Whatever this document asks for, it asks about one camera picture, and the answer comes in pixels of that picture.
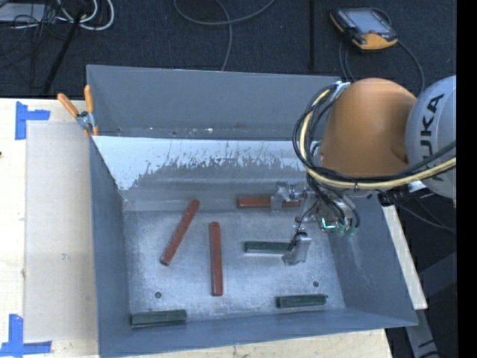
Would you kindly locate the pale flat board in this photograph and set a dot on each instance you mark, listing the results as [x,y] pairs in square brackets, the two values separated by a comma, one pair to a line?
[56,218]

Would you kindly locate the grey metal bin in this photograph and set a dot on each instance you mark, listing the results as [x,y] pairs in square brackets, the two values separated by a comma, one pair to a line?
[208,103]

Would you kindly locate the dark green flat block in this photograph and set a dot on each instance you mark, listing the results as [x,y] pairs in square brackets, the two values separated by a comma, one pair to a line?
[300,300]
[264,247]
[158,317]

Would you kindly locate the black cylinder on white bracket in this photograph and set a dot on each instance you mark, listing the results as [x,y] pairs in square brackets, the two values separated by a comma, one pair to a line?
[391,197]

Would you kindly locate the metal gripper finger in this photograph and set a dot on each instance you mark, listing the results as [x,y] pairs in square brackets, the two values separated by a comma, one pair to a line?
[298,250]
[288,194]

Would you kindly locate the red-brown flat block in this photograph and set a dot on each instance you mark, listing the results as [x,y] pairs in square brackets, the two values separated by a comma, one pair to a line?
[215,259]
[180,232]
[253,202]

